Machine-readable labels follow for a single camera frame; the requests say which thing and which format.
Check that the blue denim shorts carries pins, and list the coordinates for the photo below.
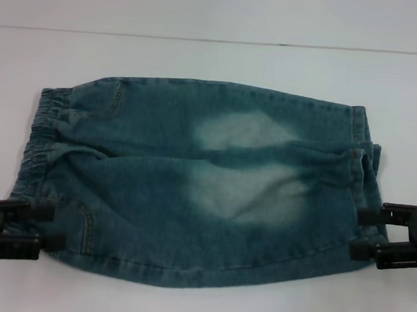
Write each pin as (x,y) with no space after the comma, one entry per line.
(177,182)

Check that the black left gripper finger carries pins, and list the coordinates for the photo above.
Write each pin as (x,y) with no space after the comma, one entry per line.
(17,245)
(27,210)

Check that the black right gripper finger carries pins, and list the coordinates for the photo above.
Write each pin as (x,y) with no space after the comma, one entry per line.
(395,216)
(392,255)

